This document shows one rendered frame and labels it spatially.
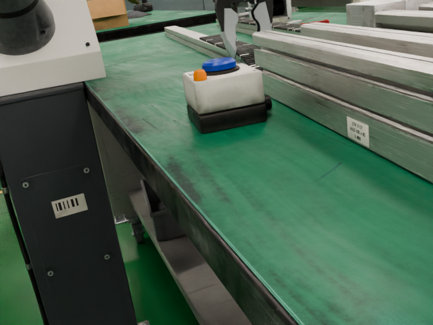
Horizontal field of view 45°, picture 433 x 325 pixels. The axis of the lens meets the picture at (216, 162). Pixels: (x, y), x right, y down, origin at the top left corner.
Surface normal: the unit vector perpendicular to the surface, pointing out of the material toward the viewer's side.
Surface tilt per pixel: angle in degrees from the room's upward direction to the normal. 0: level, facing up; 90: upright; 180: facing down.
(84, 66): 90
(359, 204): 0
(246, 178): 0
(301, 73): 90
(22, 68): 90
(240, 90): 90
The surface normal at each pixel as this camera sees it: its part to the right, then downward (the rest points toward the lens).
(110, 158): 0.34, 0.27
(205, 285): -0.14, -0.93
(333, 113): -0.96, 0.21
